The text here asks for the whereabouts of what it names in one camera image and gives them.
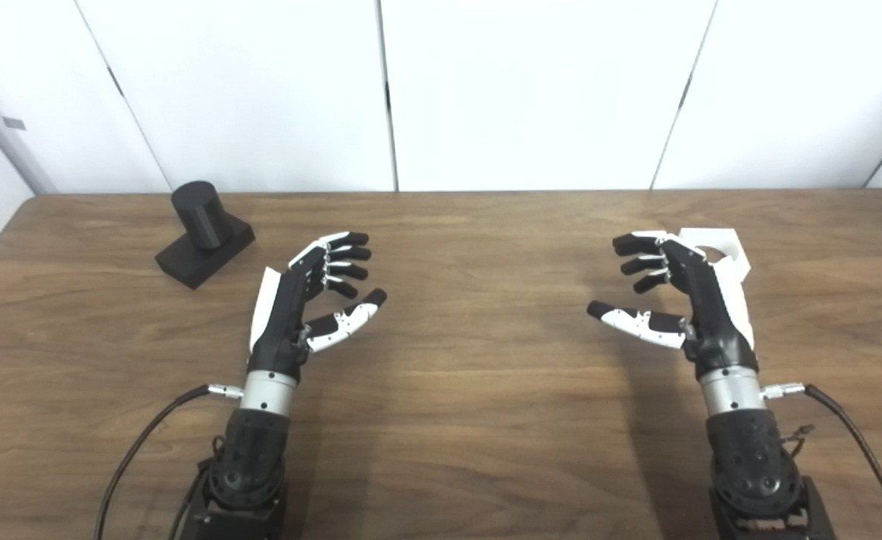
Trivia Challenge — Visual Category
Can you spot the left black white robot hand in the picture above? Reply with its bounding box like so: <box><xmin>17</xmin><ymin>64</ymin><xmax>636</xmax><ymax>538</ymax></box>
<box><xmin>248</xmin><ymin>231</ymin><xmax>388</xmax><ymax>383</ymax></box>

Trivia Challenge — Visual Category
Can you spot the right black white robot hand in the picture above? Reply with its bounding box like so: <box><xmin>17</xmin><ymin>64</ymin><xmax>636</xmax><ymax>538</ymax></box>
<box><xmin>587</xmin><ymin>231</ymin><xmax>758</xmax><ymax>380</ymax></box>

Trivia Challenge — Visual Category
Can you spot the white square piece with hole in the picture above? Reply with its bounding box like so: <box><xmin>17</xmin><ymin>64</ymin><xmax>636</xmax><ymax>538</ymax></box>
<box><xmin>677</xmin><ymin>227</ymin><xmax>754</xmax><ymax>287</ymax></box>

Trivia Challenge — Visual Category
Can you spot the black peg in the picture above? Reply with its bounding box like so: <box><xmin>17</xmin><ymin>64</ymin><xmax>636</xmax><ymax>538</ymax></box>
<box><xmin>154</xmin><ymin>180</ymin><xmax>256</xmax><ymax>290</ymax></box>

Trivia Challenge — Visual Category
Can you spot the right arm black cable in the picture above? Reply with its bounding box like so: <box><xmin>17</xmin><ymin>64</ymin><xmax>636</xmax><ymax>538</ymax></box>
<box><xmin>760</xmin><ymin>382</ymin><xmax>882</xmax><ymax>540</ymax></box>

